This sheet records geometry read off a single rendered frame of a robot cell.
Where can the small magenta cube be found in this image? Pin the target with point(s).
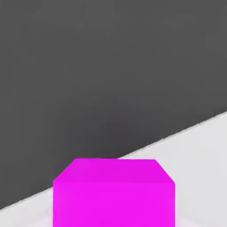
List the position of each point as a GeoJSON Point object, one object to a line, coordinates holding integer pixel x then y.
{"type": "Point", "coordinates": [113, 198]}

